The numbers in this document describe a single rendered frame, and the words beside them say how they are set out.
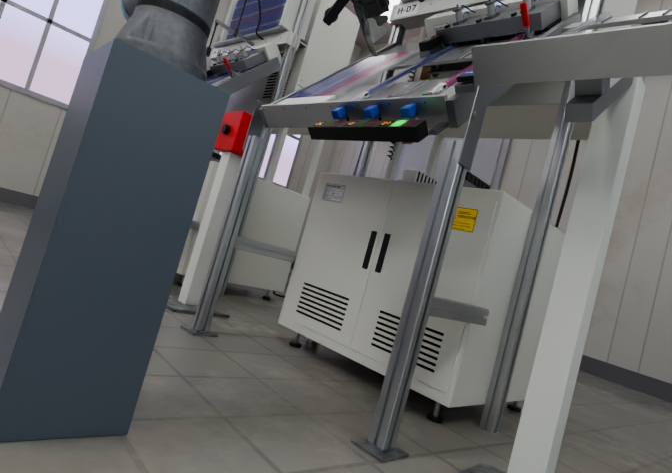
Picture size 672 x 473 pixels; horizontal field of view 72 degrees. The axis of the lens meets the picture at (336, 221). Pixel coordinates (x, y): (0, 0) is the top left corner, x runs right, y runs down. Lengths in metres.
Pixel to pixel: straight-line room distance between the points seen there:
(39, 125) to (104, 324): 4.35
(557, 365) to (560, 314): 0.09
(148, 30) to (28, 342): 0.47
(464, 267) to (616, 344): 2.90
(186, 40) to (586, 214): 0.74
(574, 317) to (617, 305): 3.17
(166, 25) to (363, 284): 0.93
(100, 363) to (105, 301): 0.09
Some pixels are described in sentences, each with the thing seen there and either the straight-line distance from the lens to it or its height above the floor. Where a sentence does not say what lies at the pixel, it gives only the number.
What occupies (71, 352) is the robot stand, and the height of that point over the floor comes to 0.12.
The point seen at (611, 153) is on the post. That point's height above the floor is 0.65.
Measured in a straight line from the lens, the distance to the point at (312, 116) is 1.32.
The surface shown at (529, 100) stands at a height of 1.02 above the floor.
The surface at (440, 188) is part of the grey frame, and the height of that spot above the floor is 0.54.
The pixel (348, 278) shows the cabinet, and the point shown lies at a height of 0.29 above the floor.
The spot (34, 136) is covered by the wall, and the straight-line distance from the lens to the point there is 5.02.
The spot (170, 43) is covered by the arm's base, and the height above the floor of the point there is 0.58.
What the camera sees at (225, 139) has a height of 0.66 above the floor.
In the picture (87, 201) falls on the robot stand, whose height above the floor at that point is 0.33.
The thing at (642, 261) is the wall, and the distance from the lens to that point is 4.08.
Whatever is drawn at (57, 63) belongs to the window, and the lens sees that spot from 5.09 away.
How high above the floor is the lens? 0.35
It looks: 4 degrees up
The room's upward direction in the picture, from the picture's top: 16 degrees clockwise
